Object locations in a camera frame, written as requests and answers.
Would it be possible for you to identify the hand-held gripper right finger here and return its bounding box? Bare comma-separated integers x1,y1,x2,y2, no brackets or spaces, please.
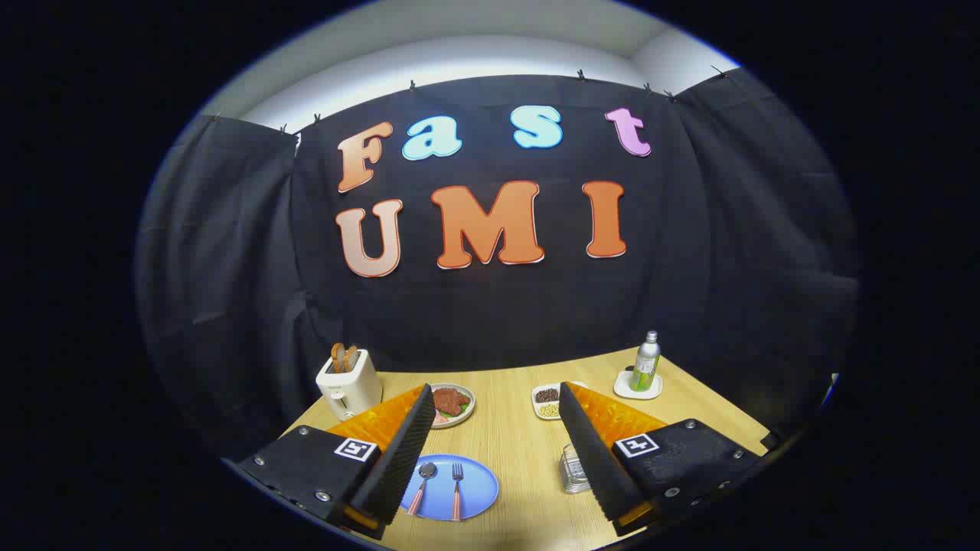
557,380,769,536

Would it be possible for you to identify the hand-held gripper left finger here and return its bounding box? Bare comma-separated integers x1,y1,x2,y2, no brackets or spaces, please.
236,383,437,540

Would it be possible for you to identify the spoon with red checked handle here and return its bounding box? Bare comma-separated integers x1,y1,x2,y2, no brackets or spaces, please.
406,461,439,516

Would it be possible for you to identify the brown meat piece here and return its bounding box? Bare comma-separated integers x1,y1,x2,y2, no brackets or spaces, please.
433,387,472,418

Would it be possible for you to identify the white square coaster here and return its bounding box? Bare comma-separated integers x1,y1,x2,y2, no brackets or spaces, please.
613,370,664,400

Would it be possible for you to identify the white divided dish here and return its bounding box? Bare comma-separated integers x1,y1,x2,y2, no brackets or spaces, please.
531,381,586,420

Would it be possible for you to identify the cream white toaster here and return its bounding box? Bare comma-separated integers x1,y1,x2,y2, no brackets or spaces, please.
315,348,384,422

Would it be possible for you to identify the blue round plate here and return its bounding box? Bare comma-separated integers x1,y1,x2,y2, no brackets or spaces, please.
400,453,500,523

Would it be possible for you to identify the grey round food plate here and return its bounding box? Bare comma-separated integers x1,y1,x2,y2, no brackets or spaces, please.
425,383,476,429

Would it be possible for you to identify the green label metal bottle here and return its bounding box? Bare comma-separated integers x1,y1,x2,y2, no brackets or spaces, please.
630,331,662,393

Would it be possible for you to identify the black backdrop cloth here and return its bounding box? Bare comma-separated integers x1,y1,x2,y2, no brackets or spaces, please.
136,67,862,460

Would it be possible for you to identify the metal wire basket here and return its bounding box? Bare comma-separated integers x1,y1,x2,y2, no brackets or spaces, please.
559,444,594,494

